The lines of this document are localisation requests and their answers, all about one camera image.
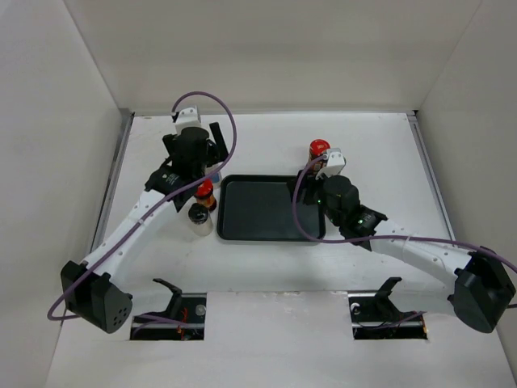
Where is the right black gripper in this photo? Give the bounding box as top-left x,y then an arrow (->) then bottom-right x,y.
287,167 -> 343,227

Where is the silver-lid blue-label bottle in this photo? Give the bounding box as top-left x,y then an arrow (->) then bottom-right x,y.
206,169 -> 222,190

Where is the small red-lid sauce jar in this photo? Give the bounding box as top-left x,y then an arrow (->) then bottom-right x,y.
194,179 -> 217,212

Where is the red-lid chili sauce jar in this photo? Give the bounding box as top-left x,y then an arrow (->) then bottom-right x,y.
308,139 -> 330,175

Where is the black-lid white spice jar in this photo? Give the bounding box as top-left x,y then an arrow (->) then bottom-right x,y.
187,203 -> 213,237

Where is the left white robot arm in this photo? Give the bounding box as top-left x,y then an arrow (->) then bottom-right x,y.
61,122 -> 232,334

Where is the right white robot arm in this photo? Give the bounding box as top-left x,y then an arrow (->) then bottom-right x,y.
287,174 -> 516,333

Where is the black plastic tray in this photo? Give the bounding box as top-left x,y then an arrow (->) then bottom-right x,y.
216,175 -> 308,242

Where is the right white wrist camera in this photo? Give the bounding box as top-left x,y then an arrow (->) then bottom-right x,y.
316,148 -> 347,179

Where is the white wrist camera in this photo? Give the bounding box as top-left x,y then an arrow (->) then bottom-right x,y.
171,106 -> 201,135
316,148 -> 347,179

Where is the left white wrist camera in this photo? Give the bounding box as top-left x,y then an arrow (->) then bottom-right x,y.
171,106 -> 201,135

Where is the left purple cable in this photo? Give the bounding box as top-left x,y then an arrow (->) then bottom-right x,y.
47,91 -> 237,323

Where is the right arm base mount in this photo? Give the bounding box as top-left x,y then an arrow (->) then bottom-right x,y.
348,277 -> 427,340

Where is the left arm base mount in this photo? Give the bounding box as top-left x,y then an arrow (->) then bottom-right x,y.
129,278 -> 208,341

